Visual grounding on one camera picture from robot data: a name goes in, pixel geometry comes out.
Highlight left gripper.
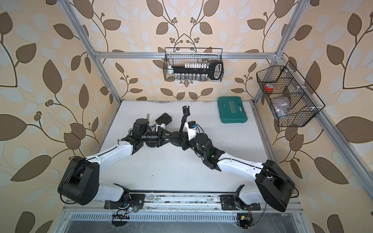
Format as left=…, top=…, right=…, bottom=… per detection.
left=140, top=126, right=176, bottom=147

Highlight black round base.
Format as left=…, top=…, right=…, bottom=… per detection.
left=145, top=142, right=159, bottom=148
left=169, top=131, right=187, bottom=147

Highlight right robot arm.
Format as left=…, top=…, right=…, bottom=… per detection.
left=181, top=133, right=296, bottom=212

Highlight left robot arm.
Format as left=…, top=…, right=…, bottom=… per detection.
left=57, top=118, right=176, bottom=209

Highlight small black box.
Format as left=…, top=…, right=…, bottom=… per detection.
left=155, top=113, right=172, bottom=126

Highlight green tool case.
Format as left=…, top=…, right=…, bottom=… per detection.
left=218, top=96, right=248, bottom=123

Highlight socket set rack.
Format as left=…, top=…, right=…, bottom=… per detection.
left=163, top=61, right=224, bottom=82

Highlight red item in basket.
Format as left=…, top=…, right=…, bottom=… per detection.
left=265, top=83, right=275, bottom=93

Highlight plastic bag in basket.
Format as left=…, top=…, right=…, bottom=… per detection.
left=273, top=96, right=290, bottom=117

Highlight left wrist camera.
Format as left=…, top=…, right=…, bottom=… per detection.
left=154, top=123, right=166, bottom=129

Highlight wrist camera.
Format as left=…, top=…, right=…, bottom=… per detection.
left=185, top=121, right=198, bottom=141
left=154, top=123, right=166, bottom=129

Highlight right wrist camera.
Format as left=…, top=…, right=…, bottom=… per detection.
left=185, top=121, right=198, bottom=141

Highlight aluminium frame rail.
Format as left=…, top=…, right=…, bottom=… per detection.
left=63, top=191, right=304, bottom=214

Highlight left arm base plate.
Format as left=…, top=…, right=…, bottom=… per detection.
left=104, top=186, right=145, bottom=212

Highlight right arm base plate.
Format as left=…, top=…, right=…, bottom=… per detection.
left=219, top=184, right=261, bottom=211

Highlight back wire basket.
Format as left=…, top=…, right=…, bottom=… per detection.
left=163, top=47, right=224, bottom=82

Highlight wire basket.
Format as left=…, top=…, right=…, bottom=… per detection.
left=163, top=47, right=224, bottom=82
left=256, top=61, right=325, bottom=127

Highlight right wire basket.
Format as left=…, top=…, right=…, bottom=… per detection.
left=256, top=61, right=325, bottom=127

